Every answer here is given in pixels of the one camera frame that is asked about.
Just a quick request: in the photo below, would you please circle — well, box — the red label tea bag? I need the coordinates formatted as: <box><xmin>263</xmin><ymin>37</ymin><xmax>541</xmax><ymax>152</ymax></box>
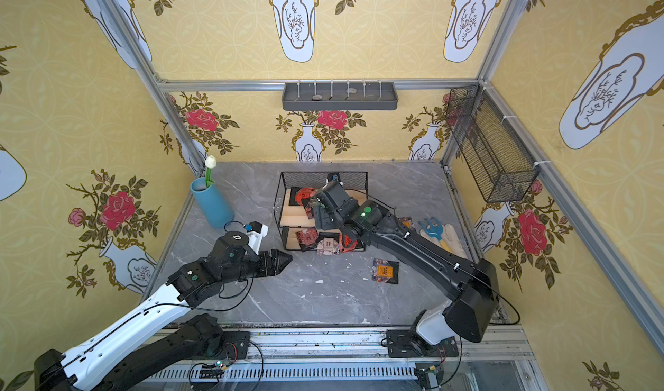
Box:
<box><xmin>288</xmin><ymin>187</ymin><xmax>316</xmax><ymax>207</ymax></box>

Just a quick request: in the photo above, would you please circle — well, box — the orange label tea bag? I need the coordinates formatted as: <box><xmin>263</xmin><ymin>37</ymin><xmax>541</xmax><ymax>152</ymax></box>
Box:
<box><xmin>399</xmin><ymin>216</ymin><xmax>417</xmax><ymax>231</ymax></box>

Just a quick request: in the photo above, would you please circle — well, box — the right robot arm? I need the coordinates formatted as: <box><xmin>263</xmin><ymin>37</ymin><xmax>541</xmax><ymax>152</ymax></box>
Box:
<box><xmin>313</xmin><ymin>181</ymin><xmax>500</xmax><ymax>356</ymax></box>

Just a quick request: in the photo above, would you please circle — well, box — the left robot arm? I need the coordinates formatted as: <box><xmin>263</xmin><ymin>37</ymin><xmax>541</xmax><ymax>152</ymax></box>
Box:
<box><xmin>35</xmin><ymin>231</ymin><xmax>293</xmax><ymax>390</ymax></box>

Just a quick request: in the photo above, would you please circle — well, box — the red tea bag lower shelf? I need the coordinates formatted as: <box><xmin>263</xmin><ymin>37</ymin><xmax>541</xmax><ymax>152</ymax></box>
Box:
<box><xmin>339</xmin><ymin>234</ymin><xmax>364</xmax><ymax>254</ymax></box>

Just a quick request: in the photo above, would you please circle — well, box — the blue vase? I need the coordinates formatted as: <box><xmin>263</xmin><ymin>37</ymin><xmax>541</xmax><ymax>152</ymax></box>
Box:
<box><xmin>190</xmin><ymin>178</ymin><xmax>234</xmax><ymax>228</ymax></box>

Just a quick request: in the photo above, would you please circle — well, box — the blue garden hand rake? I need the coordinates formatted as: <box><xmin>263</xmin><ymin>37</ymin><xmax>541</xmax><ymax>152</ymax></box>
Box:
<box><xmin>418</xmin><ymin>217</ymin><xmax>457</xmax><ymax>252</ymax></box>

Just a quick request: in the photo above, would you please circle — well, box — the white tulip flower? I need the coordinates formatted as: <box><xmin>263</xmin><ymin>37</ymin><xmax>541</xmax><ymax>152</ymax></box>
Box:
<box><xmin>204</xmin><ymin>155</ymin><xmax>217</xmax><ymax>188</ymax></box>

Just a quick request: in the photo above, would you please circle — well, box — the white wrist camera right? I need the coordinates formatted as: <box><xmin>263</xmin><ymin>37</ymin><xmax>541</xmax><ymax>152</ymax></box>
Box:
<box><xmin>326</xmin><ymin>172</ymin><xmax>342</xmax><ymax>183</ymax></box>

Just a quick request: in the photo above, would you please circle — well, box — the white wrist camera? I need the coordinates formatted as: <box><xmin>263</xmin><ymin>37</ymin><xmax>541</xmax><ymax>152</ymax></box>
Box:
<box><xmin>326</xmin><ymin>172</ymin><xmax>342</xmax><ymax>183</ymax></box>
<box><xmin>245</xmin><ymin>221</ymin><xmax>269</xmax><ymax>254</ymax></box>

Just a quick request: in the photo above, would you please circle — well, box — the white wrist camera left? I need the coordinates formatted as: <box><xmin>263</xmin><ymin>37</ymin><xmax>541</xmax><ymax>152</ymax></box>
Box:
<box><xmin>245</xmin><ymin>221</ymin><xmax>269</xmax><ymax>254</ymax></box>

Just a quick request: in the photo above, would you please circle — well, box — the black wire mesh shelf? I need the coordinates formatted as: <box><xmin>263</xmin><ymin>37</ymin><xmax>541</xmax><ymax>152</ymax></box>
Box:
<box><xmin>274</xmin><ymin>171</ymin><xmax>369</xmax><ymax>251</ymax></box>

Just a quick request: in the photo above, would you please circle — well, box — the grey wall rack tray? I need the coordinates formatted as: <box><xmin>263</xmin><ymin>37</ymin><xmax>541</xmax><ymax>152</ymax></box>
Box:
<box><xmin>282</xmin><ymin>81</ymin><xmax>399</xmax><ymax>112</ymax></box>

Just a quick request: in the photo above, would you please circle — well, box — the black wire wall basket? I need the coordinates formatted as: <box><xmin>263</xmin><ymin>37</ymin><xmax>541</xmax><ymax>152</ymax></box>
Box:
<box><xmin>447</xmin><ymin>85</ymin><xmax>540</xmax><ymax>203</ymax></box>

